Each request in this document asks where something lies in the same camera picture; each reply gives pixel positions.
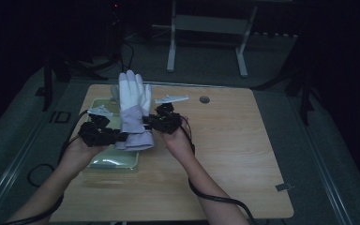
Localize black stand with legs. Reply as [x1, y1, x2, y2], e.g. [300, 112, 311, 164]
[252, 31, 318, 127]

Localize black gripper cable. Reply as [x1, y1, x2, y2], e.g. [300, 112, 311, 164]
[179, 115, 259, 225]
[0, 109, 90, 225]

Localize black rectangular floor bracket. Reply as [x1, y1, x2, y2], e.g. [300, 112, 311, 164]
[49, 110, 72, 125]

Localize dark device with red light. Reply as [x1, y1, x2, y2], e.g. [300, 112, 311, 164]
[109, 0, 125, 29]

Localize person's right hand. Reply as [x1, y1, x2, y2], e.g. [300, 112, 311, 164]
[153, 118, 199, 165]

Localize black looped floor cable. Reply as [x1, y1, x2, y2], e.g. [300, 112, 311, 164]
[26, 162, 55, 189]

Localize lilac glove with white back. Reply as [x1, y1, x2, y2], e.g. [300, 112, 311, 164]
[114, 69, 155, 153]

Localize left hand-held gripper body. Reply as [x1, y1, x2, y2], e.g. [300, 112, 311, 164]
[78, 104, 120, 148]

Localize black tripod stand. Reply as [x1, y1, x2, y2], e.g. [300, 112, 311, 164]
[41, 51, 109, 113]

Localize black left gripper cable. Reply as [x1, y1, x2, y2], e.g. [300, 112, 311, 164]
[0, 109, 90, 225]

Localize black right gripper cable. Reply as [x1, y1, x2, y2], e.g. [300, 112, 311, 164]
[179, 115, 259, 225]

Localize grey tape piece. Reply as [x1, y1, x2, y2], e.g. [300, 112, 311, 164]
[275, 183, 293, 192]

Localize white metal stand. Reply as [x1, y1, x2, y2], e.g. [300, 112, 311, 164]
[152, 0, 259, 79]

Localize black hanging cables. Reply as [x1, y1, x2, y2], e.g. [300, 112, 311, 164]
[117, 38, 136, 76]

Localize person's left hand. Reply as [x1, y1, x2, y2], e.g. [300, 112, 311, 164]
[57, 136, 108, 177]

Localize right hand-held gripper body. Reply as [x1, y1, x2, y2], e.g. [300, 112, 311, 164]
[149, 95, 190, 136]

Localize pale green plastic basket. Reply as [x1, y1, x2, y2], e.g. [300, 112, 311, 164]
[86, 97, 141, 173]

